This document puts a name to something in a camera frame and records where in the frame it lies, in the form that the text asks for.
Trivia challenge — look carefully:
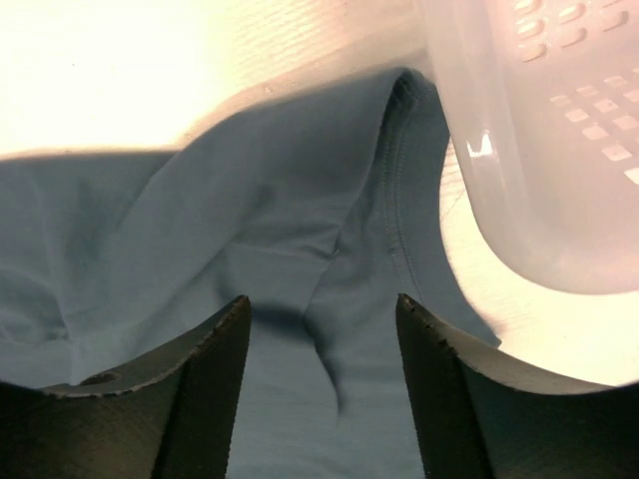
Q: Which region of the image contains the grey-blue t-shirt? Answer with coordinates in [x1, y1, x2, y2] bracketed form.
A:
[1, 69, 496, 478]

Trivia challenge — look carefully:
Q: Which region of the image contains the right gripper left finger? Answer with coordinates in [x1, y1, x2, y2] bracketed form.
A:
[1, 296, 251, 478]

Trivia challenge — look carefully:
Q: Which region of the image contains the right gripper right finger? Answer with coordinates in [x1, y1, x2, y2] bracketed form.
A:
[395, 294, 638, 479]

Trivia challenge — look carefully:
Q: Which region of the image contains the white plastic basket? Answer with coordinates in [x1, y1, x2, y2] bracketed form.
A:
[421, 1, 638, 294]

